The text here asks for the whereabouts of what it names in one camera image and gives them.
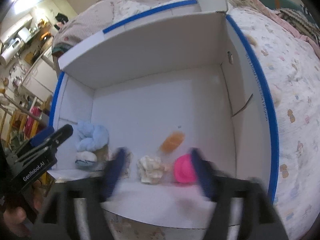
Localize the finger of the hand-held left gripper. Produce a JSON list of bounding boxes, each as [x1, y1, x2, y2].
[[43, 124, 74, 153], [15, 126, 55, 163]]

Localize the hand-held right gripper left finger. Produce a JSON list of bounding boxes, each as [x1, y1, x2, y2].
[[31, 147, 128, 240]]

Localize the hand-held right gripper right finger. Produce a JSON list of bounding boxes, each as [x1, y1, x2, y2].
[[189, 148, 289, 240]]

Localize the pink plush duck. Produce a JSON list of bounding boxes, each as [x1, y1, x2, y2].
[[174, 154, 198, 184]]

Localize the light blue plush toy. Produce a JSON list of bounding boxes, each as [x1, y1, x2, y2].
[[74, 120, 110, 153]]

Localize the small white plush toy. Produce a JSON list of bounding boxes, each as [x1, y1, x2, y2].
[[75, 151, 98, 169]]

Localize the cream ruffled scrunchie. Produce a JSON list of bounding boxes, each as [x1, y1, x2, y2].
[[136, 155, 166, 184]]

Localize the brown soft toy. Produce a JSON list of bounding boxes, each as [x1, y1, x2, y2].
[[160, 131, 186, 153]]

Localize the blue cardboard box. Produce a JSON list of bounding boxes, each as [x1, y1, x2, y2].
[[48, 0, 280, 229]]

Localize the person's left hand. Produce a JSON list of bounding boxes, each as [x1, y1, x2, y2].
[[0, 180, 44, 240]]

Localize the yellow wooden rack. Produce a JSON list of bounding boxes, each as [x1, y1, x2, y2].
[[0, 97, 50, 145]]

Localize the white kitchen base cabinet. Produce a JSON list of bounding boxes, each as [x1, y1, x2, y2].
[[20, 59, 55, 101]]

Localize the white water heater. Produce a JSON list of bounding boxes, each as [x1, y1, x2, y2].
[[0, 44, 20, 67]]

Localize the cream fluffy plush toy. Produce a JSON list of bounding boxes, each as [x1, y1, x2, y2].
[[246, 34, 282, 105]]

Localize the bed with printed sheet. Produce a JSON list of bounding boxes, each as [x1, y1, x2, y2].
[[52, 0, 320, 240]]

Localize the dark hanging clothes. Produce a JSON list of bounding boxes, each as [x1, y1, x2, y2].
[[55, 12, 69, 23]]

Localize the pink blanket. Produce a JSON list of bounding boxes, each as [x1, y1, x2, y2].
[[232, 0, 320, 54]]

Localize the striped black white clothes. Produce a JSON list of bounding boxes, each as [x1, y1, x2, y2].
[[278, 6, 320, 44]]

